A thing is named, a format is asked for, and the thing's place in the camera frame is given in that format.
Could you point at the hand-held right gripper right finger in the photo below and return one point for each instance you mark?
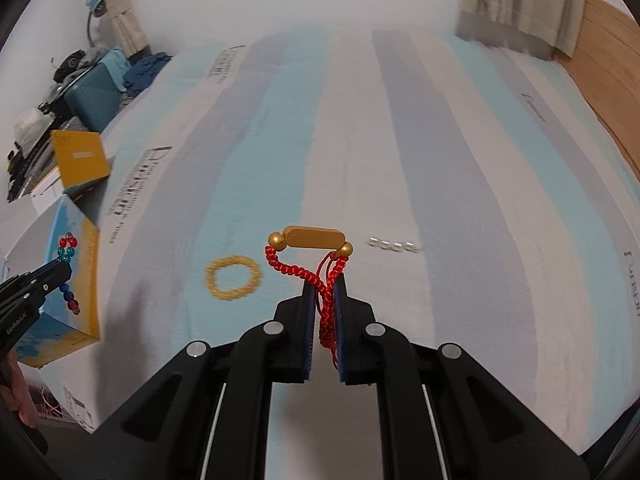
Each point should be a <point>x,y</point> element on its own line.
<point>341,340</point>

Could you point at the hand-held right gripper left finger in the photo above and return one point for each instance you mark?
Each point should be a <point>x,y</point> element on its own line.
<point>306,340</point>

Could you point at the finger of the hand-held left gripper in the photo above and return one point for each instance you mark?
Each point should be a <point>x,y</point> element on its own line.
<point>45,272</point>
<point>40,292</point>

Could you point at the blue yellow cardboard box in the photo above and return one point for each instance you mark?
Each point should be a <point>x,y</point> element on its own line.
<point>82,270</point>

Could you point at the person's left hand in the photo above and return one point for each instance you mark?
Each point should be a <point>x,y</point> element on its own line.
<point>20,390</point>

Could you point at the striped bed sheet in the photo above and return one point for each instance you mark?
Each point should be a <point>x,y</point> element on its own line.
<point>450,210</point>

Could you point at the teal suitcase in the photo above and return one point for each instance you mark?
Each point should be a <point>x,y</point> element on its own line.
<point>92,95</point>

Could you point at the dark clutter pile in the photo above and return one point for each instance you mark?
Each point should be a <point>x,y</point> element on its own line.
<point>72,62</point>

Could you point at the light teal towel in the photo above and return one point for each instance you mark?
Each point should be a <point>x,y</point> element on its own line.
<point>115,62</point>

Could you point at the dark blue cloth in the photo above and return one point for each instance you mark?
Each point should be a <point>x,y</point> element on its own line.
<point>145,72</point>

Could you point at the blue desk lamp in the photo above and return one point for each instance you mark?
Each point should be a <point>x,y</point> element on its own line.
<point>97,6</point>

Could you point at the tied beige curtain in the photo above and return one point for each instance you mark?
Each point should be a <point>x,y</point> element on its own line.
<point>120,10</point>

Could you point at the wide beige curtain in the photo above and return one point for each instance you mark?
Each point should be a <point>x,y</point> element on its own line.
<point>520,0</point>

